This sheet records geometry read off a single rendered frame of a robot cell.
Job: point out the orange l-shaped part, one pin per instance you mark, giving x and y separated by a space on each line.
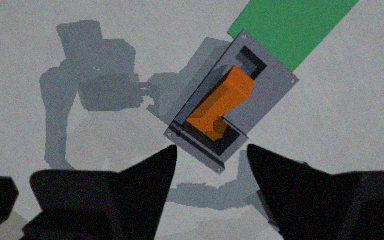
231 90

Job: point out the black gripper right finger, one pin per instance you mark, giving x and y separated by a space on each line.
309 204

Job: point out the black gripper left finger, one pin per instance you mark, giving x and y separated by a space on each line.
133 198

